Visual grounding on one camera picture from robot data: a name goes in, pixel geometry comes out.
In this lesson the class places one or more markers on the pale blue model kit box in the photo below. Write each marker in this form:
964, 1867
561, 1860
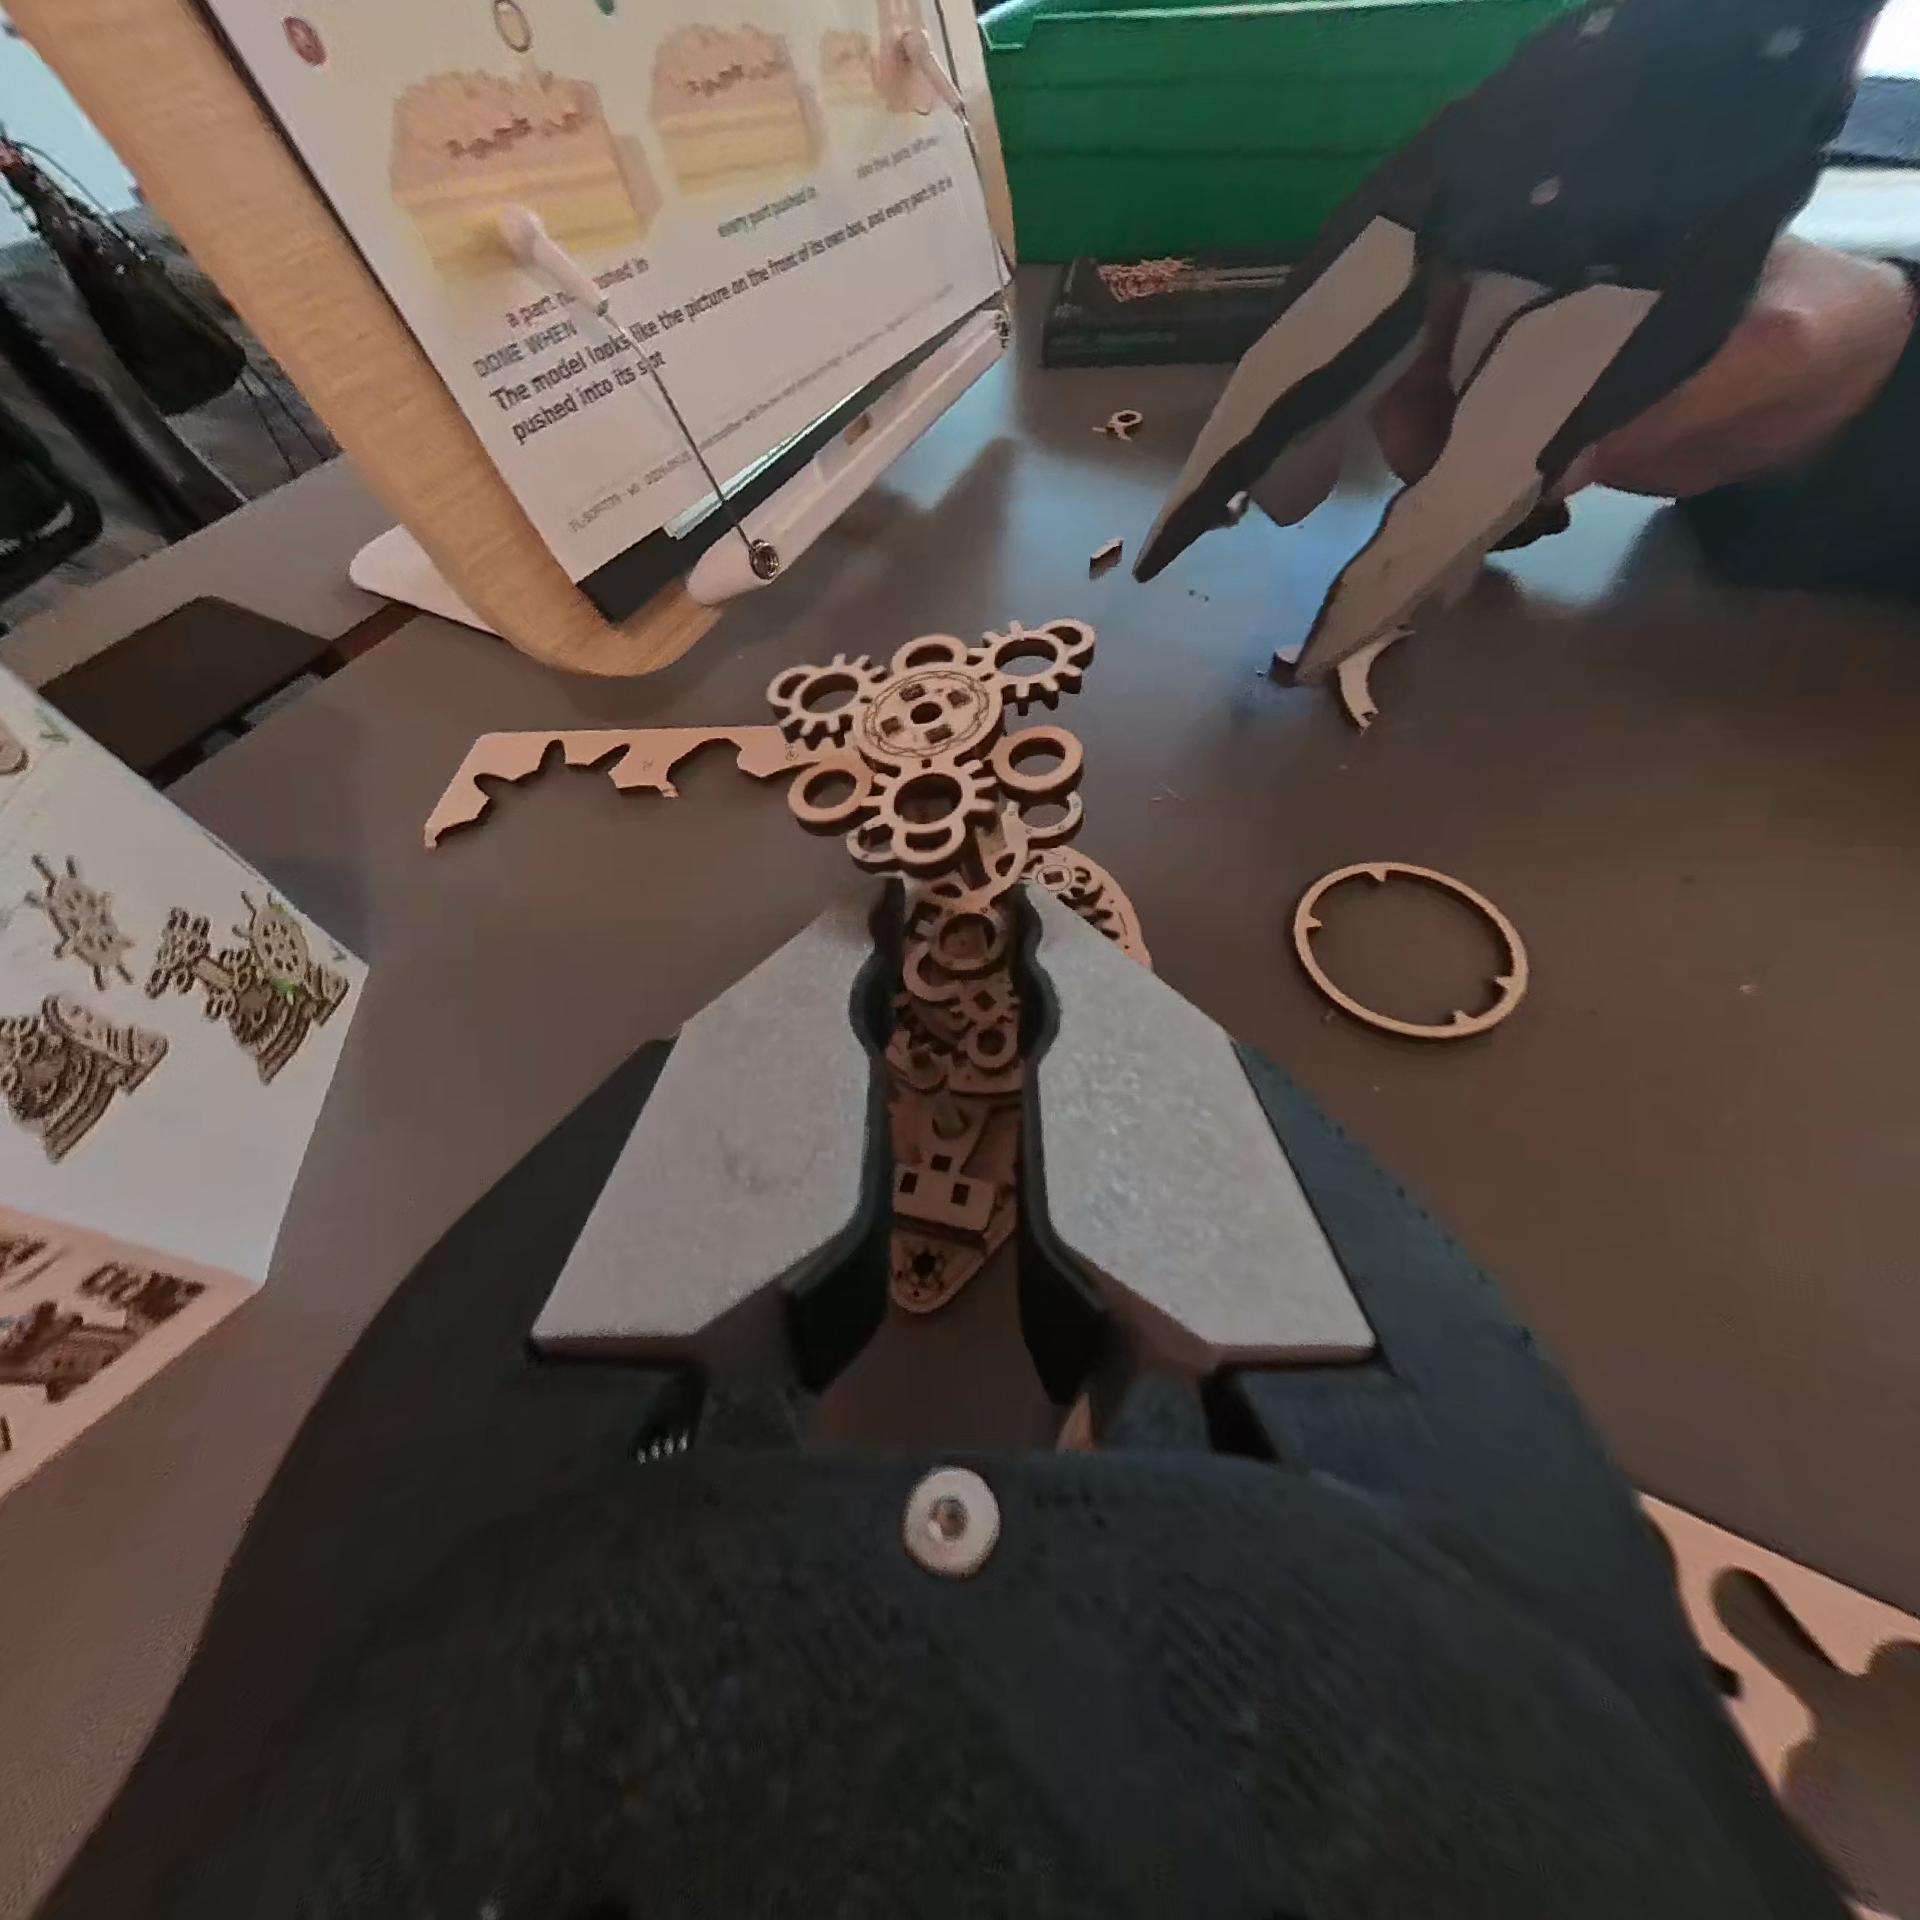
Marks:
149, 1049

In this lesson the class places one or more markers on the green plastic bin stack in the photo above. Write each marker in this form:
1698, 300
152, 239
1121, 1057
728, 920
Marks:
1201, 119

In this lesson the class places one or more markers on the large wooden part sheet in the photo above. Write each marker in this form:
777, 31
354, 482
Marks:
1695, 1559

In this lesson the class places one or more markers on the person's right hand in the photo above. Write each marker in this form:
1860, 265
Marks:
1740, 375

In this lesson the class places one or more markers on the wooden mechanical model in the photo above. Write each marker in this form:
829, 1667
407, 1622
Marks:
930, 751

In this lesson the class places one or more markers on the curved wooden arc part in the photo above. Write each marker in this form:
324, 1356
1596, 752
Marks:
1371, 682

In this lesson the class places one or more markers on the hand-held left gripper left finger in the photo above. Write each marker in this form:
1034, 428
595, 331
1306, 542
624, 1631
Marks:
705, 1185

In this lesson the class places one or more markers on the person's right forearm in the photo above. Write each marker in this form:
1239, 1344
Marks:
1799, 534

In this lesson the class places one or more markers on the black printed box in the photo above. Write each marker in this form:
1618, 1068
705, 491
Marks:
1154, 323

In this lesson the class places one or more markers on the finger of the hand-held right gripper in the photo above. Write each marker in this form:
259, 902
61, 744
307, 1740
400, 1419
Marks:
1319, 360
1516, 434

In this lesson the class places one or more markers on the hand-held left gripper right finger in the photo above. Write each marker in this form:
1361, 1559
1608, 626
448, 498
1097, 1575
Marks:
1201, 1185

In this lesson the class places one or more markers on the jagged wooden sheet fragment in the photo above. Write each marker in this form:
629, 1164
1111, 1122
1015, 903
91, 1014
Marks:
495, 772

